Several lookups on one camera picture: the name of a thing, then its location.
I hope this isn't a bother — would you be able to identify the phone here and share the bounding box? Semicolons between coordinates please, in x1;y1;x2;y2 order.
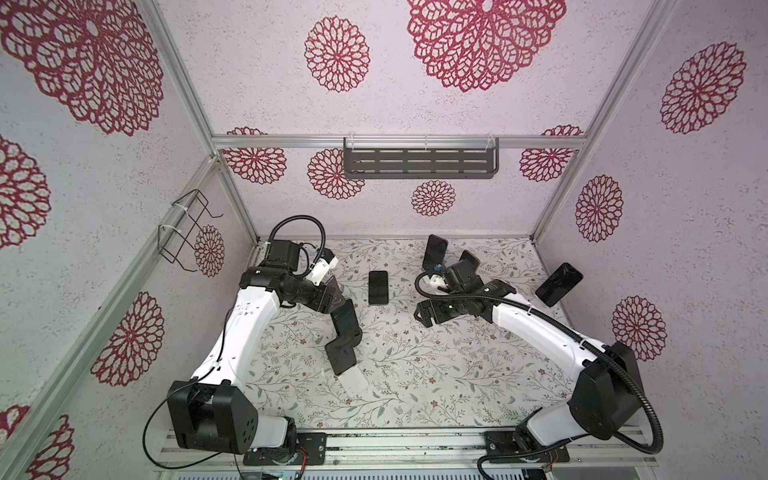
422;234;448;272
535;262;584;307
325;337;357;376
368;270;389;305
459;250;480;272
331;299;362;338

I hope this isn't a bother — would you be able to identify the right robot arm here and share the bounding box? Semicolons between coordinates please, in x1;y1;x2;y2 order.
414;273;663;458

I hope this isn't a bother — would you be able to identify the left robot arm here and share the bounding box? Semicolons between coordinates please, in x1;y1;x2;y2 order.
167;266;354;463

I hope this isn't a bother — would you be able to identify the dark grey round stand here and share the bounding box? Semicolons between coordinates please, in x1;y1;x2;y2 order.
345;332;362;348

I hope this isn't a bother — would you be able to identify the white phone stand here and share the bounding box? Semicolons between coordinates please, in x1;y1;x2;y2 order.
338;366;369;397

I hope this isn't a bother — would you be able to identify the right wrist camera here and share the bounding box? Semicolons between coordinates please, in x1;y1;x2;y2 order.
428;265;464;293

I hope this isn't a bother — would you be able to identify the left black cable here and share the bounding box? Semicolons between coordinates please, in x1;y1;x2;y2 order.
266;214;327;277

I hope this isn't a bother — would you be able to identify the grey slotted wall shelf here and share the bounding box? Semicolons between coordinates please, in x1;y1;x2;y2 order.
342;138;500;180

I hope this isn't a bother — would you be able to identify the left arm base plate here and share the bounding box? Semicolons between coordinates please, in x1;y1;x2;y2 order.
243;432;328;467

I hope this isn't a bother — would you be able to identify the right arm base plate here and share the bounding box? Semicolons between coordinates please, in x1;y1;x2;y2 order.
483;429;571;464

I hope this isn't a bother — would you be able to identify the black wire wall rack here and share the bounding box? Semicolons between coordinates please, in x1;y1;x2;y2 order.
156;189;226;278

